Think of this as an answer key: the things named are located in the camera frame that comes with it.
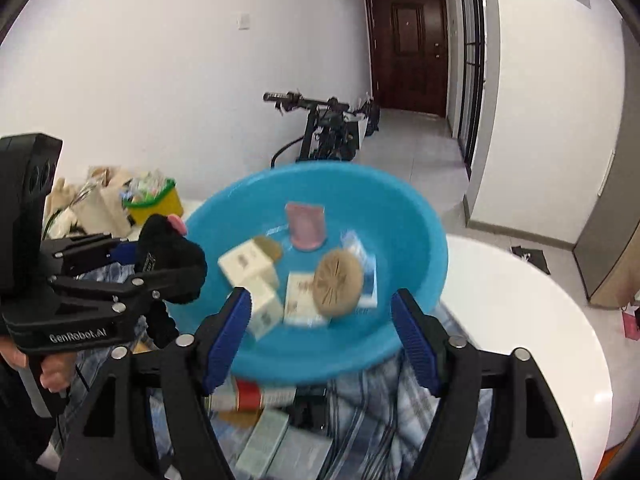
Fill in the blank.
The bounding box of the pale blue white box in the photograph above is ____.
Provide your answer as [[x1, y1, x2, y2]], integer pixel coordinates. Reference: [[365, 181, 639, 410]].
[[235, 409, 291, 478]]

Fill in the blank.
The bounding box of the light blue wipes packet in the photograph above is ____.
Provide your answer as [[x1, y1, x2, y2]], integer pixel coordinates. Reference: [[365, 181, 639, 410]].
[[270, 430, 333, 480]]

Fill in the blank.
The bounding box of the white and red box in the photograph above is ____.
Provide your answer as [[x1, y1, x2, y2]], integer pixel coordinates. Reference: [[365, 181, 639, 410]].
[[207, 379, 296, 411]]

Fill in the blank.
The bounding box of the blue plastic basin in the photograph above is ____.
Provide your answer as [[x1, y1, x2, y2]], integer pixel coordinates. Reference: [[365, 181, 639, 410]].
[[165, 162, 449, 386]]

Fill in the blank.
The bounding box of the black bicycle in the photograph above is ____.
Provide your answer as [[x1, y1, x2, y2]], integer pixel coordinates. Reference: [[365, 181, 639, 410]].
[[263, 91, 381, 168]]

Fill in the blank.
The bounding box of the person's left hand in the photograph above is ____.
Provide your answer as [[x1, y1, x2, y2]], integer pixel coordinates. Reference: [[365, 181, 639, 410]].
[[39, 352, 77, 394]]

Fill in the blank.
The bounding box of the black framed glass door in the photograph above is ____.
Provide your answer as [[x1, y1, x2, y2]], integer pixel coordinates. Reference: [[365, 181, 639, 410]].
[[456, 0, 487, 168]]

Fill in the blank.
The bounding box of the blue white packet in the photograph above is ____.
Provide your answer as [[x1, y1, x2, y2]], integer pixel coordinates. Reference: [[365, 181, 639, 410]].
[[341, 230, 378, 308]]

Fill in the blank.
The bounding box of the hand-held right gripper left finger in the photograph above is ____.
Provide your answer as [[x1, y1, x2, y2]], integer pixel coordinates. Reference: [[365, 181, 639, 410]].
[[56, 286, 253, 480]]

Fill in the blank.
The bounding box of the dark brown door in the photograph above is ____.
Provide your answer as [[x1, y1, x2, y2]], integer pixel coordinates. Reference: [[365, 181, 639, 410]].
[[363, 0, 449, 118]]

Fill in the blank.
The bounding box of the pink case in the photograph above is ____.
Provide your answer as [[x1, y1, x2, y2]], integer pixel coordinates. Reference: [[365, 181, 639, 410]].
[[285, 202, 326, 252]]

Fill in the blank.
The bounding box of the person's left forearm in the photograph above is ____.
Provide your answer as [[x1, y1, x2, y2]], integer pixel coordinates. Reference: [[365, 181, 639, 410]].
[[0, 360, 58, 471]]

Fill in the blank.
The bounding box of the blue plaid cloth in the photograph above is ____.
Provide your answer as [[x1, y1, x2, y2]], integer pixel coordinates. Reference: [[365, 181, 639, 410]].
[[65, 260, 496, 480]]

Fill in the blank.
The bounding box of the black cloth on floor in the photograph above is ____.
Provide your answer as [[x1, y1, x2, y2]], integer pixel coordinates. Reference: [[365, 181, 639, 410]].
[[510, 246, 551, 275]]

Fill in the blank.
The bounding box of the small gold box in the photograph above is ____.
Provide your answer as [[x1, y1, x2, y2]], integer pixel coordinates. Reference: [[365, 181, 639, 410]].
[[239, 275, 285, 343]]

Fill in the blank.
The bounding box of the tan cardboard box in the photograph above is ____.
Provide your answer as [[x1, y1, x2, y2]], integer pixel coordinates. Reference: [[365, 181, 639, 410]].
[[215, 407, 263, 428]]

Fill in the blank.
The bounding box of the small black box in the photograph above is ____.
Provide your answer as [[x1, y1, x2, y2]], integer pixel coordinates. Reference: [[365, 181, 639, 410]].
[[290, 395, 328, 431]]

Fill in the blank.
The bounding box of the flat cream box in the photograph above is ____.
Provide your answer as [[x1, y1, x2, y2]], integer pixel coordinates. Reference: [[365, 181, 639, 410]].
[[282, 272, 332, 329]]

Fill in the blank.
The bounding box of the black scrunchie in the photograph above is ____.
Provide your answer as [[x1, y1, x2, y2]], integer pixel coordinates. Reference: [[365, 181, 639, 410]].
[[134, 214, 208, 351]]

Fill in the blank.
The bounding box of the yellow green-rimmed container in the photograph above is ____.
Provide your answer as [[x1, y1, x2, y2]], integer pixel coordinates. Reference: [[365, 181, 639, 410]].
[[122, 178, 184, 226]]

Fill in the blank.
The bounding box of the bunch of small packets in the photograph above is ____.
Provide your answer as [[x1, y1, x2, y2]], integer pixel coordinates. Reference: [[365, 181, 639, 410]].
[[125, 170, 171, 206]]

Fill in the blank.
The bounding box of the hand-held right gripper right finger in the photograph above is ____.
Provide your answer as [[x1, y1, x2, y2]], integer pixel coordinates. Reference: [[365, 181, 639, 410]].
[[390, 288, 583, 480]]

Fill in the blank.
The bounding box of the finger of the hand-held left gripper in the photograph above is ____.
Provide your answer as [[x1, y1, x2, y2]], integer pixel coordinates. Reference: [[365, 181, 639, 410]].
[[49, 265, 205, 314], [41, 232, 142, 277]]

